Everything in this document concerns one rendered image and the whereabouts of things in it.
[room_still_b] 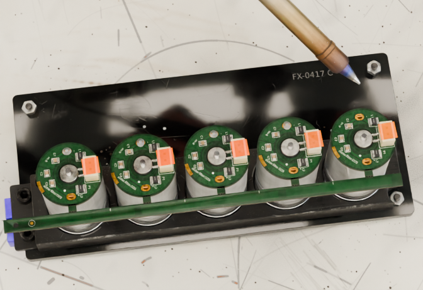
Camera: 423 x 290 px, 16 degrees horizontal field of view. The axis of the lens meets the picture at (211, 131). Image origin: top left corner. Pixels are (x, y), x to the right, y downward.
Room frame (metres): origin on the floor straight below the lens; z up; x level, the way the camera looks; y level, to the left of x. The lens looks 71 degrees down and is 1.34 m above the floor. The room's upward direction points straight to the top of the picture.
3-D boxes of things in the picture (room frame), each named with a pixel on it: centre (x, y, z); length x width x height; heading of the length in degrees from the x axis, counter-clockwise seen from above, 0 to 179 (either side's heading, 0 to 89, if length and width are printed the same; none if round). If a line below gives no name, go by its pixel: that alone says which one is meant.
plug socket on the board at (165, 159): (0.17, 0.02, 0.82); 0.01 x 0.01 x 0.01; 7
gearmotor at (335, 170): (0.18, -0.06, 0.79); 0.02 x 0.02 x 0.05
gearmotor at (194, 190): (0.17, 0.00, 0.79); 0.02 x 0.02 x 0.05
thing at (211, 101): (0.19, 0.00, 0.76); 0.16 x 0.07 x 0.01; 97
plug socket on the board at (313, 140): (0.17, -0.04, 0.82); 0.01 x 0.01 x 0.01; 7
